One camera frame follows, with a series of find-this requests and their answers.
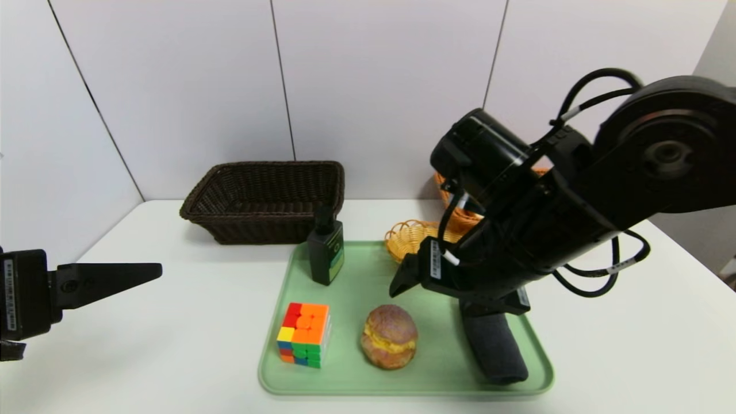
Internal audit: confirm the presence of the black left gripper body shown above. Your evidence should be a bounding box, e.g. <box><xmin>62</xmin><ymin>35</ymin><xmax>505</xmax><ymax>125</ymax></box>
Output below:
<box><xmin>0</xmin><ymin>248</ymin><xmax>51</xmax><ymax>342</ymax></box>

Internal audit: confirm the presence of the small yellow wicker basket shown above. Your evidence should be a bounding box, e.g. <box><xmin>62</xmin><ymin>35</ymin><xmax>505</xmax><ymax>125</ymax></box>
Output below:
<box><xmin>384</xmin><ymin>220</ymin><xmax>463</xmax><ymax>265</ymax></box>

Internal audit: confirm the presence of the dark brown wicker basket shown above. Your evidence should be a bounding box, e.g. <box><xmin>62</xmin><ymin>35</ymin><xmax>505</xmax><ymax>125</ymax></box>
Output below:
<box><xmin>179</xmin><ymin>160</ymin><xmax>346</xmax><ymax>245</ymax></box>

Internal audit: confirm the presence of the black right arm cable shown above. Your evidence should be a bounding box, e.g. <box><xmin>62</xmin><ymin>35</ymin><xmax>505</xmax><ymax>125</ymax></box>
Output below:
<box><xmin>551</xmin><ymin>229</ymin><xmax>651</xmax><ymax>298</ymax></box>

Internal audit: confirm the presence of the multicoloured puzzle cube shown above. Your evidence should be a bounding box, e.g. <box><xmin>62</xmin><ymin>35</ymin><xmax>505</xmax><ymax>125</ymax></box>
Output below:
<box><xmin>277</xmin><ymin>302</ymin><xmax>331</xmax><ymax>369</ymax></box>

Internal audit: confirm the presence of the cream bun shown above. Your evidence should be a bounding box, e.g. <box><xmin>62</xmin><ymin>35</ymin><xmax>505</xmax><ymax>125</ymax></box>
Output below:
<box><xmin>361</xmin><ymin>304</ymin><xmax>419</xmax><ymax>370</ymax></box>

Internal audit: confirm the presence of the light green plastic tray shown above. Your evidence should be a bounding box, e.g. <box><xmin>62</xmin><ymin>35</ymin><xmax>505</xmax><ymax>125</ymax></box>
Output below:
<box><xmin>259</xmin><ymin>240</ymin><xmax>554</xmax><ymax>396</ymax></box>

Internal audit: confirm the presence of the dark grey towel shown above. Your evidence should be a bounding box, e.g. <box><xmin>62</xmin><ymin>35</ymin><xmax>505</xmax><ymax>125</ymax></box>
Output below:
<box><xmin>460</xmin><ymin>310</ymin><xmax>529</xmax><ymax>385</ymax></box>

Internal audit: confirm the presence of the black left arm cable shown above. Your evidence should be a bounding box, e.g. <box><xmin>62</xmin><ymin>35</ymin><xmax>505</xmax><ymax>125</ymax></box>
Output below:
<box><xmin>0</xmin><ymin>339</ymin><xmax>27</xmax><ymax>362</ymax></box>

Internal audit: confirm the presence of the dark green bottle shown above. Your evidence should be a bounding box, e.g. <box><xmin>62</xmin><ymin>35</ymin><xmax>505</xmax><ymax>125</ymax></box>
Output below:
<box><xmin>306</xmin><ymin>204</ymin><xmax>344</xmax><ymax>286</ymax></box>

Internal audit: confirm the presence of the orange wicker basket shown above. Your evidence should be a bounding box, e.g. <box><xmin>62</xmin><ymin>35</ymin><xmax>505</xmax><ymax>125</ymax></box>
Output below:
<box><xmin>432</xmin><ymin>167</ymin><xmax>547</xmax><ymax>233</ymax></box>

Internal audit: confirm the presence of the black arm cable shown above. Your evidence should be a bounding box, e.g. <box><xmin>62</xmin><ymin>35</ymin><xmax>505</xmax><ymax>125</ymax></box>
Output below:
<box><xmin>551</xmin><ymin>229</ymin><xmax>651</xmax><ymax>298</ymax></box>
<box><xmin>0</xmin><ymin>339</ymin><xmax>27</xmax><ymax>362</ymax></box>

